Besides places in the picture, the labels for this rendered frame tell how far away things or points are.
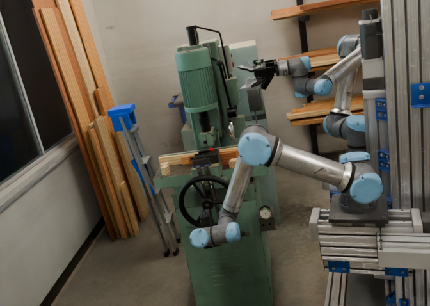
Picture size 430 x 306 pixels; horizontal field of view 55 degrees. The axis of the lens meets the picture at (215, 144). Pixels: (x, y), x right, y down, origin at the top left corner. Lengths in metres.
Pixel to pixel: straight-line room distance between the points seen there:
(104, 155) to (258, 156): 2.11
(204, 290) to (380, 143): 1.29
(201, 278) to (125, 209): 1.31
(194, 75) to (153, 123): 2.63
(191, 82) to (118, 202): 1.71
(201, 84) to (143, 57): 2.50
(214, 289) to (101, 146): 1.52
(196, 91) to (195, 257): 0.92
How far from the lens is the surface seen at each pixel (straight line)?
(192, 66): 2.08
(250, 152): 1.46
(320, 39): 4.45
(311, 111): 4.10
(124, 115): 2.87
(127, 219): 3.60
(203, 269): 2.42
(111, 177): 3.46
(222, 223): 1.68
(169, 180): 2.18
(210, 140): 2.19
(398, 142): 1.85
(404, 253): 1.70
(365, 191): 1.56
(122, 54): 4.61
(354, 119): 2.17
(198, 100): 2.11
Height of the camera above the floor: 1.66
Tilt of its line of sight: 17 degrees down
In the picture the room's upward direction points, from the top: 10 degrees counter-clockwise
